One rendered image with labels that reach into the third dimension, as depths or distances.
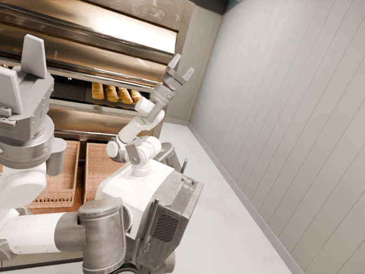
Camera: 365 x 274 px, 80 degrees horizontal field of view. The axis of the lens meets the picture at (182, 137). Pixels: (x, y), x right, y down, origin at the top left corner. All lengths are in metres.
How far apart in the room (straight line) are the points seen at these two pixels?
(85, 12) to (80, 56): 0.29
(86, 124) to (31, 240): 1.40
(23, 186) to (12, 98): 0.21
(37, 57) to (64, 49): 1.42
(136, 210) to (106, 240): 0.12
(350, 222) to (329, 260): 0.41
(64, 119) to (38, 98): 1.58
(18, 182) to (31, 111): 0.17
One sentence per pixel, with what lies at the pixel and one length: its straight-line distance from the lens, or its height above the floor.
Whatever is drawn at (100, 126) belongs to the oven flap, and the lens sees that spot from 1.96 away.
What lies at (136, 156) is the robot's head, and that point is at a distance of 0.65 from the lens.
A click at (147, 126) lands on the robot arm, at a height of 1.43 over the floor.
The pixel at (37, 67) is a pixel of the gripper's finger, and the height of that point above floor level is 1.72.
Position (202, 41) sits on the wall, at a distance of 5.13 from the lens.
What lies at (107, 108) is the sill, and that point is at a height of 1.17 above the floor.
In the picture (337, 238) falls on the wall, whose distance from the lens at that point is 2.54.
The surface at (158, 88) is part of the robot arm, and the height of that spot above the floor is 1.62.
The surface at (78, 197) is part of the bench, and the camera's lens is 1.86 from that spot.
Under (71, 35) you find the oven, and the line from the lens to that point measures 1.80.
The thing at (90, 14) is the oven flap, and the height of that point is 1.81.
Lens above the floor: 1.81
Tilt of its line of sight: 22 degrees down
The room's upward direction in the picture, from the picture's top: 17 degrees clockwise
